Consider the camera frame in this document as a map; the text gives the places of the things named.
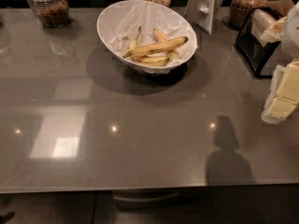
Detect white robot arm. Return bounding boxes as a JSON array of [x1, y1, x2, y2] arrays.
[[261, 2, 299, 124]]

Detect white tilted bowl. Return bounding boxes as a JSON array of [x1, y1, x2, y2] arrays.
[[96, 0, 199, 75]]

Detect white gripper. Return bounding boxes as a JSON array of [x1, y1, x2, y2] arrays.
[[261, 63, 299, 124]]

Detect yellow banana peel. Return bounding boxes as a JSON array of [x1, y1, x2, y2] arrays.
[[123, 27, 188, 67]]

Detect brown paper bag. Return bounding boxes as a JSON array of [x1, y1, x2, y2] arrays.
[[266, 0, 294, 16]]

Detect chair under table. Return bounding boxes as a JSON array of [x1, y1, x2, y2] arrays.
[[111, 189, 188, 212]]

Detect glass jar with cereal right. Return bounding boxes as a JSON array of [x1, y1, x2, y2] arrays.
[[230, 0, 269, 29]]

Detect white paper napkin in bowl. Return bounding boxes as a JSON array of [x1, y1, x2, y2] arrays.
[[107, 0, 198, 69]]

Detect glass jar with granola left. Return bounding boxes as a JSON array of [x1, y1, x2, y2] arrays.
[[27, 0, 69, 28]]

